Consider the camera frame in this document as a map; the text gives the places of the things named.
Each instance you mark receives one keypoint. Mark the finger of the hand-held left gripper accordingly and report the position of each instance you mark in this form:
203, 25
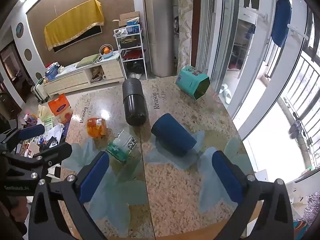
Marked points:
31, 132
56, 150

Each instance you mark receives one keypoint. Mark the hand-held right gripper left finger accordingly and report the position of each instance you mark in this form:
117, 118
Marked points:
95, 177

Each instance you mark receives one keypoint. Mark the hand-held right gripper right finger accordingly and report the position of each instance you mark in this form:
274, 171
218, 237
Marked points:
226, 180

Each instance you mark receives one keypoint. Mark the dark blue cup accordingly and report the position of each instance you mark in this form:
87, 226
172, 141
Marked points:
173, 138

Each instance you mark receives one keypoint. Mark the black cylindrical cup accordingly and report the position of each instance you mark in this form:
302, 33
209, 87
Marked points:
133, 102

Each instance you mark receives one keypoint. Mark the pile of papers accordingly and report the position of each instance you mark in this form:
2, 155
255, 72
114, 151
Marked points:
50, 135

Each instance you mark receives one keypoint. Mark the orange carton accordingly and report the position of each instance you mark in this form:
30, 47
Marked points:
60, 108

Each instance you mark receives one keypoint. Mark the white suitcase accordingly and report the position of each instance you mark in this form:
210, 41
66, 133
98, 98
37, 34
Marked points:
38, 90

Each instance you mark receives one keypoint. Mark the blue box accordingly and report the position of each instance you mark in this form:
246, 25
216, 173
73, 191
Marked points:
52, 73

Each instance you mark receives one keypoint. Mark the cream low cabinet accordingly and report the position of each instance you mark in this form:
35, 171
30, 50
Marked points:
82, 76

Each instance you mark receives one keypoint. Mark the white slippers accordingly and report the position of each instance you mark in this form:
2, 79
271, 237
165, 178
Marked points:
226, 92

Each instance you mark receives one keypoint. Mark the patterned cloth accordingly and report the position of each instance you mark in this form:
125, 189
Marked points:
308, 217

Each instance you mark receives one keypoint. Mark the green cushion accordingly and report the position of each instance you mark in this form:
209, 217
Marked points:
87, 60

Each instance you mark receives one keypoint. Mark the teal tin can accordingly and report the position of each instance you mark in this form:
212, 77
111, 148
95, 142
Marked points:
192, 82

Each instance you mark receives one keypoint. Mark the bowl of oranges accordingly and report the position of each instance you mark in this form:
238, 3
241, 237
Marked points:
106, 51

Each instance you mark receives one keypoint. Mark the balcony railing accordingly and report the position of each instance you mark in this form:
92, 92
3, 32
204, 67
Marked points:
302, 92

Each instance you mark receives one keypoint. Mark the yellow cloth cover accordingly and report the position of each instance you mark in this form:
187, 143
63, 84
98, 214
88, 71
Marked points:
73, 22

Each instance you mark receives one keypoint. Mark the white shelf rack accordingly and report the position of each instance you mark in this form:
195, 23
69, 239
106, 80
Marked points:
130, 52

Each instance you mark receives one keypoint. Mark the white plastic bag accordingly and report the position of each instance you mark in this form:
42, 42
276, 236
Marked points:
122, 32

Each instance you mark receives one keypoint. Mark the blue and white carton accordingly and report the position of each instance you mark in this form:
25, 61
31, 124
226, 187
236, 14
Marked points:
133, 27

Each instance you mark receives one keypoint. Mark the cardboard box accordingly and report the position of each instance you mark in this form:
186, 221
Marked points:
128, 18

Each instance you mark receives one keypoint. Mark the silver standing air conditioner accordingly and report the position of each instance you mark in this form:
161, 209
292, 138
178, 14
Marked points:
160, 27

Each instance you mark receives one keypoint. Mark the patterned curtain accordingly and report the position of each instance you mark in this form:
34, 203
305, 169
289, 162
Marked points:
185, 22

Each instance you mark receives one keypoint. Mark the blue hanging bag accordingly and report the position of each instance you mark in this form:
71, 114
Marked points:
281, 25

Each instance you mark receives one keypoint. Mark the wall television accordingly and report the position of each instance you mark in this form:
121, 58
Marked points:
75, 38

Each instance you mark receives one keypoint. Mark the round wall ornament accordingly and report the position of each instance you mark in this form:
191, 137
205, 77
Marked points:
19, 29

